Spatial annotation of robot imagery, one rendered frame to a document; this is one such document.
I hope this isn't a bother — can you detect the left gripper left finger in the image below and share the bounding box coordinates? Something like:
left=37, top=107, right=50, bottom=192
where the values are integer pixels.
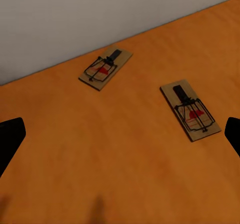
left=0, top=117, right=26, bottom=177

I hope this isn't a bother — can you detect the mousetrap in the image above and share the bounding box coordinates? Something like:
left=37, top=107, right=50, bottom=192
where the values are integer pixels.
left=160, top=79, right=221, bottom=142
left=78, top=44, right=133, bottom=91

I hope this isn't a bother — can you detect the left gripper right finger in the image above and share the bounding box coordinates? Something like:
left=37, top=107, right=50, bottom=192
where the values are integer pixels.
left=224, top=117, right=240, bottom=156

